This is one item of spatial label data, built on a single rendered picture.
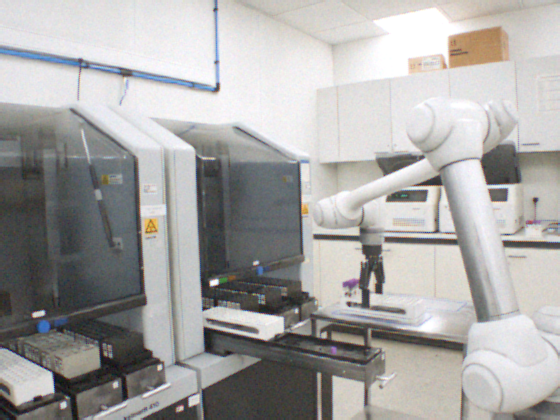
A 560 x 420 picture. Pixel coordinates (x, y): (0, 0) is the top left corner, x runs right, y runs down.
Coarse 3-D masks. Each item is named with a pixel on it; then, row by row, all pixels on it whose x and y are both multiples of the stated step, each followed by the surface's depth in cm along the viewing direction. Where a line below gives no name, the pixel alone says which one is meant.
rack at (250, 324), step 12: (204, 312) 162; (216, 312) 162; (228, 312) 161; (240, 312) 161; (204, 324) 161; (216, 324) 159; (228, 324) 159; (240, 324) 151; (252, 324) 148; (264, 324) 146; (276, 324) 149; (252, 336) 148; (264, 336) 145
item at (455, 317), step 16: (336, 304) 184; (432, 304) 177; (448, 304) 175; (464, 304) 174; (336, 320) 165; (352, 320) 162; (368, 320) 160; (384, 320) 159; (432, 320) 156; (448, 320) 155; (464, 320) 154; (368, 336) 205; (432, 336) 143; (448, 336) 140; (464, 336) 138; (464, 352) 137; (320, 384) 174; (320, 400) 174; (368, 400) 207; (464, 400) 138; (320, 416) 174; (368, 416) 196; (384, 416) 195; (400, 416) 194; (464, 416) 138
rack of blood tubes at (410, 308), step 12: (348, 300) 169; (360, 300) 166; (372, 300) 163; (384, 300) 162; (396, 300) 162; (408, 300) 161; (420, 300) 160; (348, 312) 169; (360, 312) 166; (372, 312) 163; (384, 312) 160; (396, 312) 166; (408, 312) 155; (420, 312) 158
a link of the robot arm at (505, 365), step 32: (416, 128) 108; (448, 128) 105; (480, 128) 108; (448, 160) 107; (448, 192) 108; (480, 192) 104; (480, 224) 103; (480, 256) 102; (480, 288) 101; (512, 288) 100; (480, 320) 102; (512, 320) 96; (480, 352) 96; (512, 352) 93; (544, 352) 95; (480, 384) 93; (512, 384) 90; (544, 384) 93
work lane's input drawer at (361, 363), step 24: (216, 336) 155; (240, 336) 150; (288, 336) 151; (312, 336) 147; (288, 360) 138; (312, 360) 133; (336, 360) 128; (360, 360) 125; (384, 360) 133; (384, 384) 123
